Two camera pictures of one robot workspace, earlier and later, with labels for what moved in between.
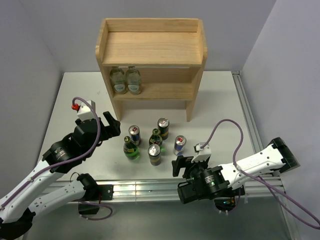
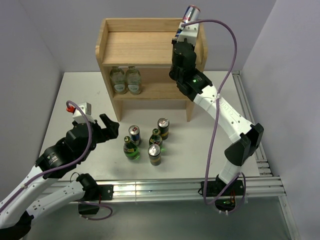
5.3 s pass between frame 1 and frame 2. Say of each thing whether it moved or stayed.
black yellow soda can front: stayed
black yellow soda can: stayed
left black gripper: stayed
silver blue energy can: moved
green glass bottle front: stayed
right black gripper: moved
